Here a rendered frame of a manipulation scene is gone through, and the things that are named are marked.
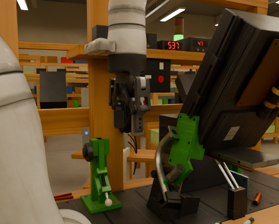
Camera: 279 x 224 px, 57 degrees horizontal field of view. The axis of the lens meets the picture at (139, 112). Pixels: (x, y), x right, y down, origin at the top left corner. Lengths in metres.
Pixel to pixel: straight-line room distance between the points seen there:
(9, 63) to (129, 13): 0.25
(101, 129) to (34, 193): 0.92
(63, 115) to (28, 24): 9.98
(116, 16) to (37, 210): 0.34
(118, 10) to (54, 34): 10.57
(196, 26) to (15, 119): 12.63
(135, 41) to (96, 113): 0.73
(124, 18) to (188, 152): 0.62
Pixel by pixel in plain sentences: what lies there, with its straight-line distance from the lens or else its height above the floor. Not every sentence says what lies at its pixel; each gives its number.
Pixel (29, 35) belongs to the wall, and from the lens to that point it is 11.06.
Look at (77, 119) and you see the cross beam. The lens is 1.25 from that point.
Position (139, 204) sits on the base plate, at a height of 0.90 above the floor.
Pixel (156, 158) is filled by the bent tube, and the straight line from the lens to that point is 1.08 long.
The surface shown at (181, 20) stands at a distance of 1.44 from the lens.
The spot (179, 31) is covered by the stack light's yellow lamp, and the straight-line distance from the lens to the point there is 1.42.
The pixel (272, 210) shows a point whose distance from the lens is 1.19.
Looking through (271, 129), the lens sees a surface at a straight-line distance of 6.88.
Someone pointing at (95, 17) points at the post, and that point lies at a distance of 1.21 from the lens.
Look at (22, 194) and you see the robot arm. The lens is 0.29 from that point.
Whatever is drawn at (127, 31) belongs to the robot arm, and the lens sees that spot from 0.48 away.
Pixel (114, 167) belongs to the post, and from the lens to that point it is 1.26.
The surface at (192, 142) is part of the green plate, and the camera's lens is 0.97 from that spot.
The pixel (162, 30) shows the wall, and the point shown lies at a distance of 12.03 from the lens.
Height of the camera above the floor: 1.38
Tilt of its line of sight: 6 degrees down
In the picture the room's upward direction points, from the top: straight up
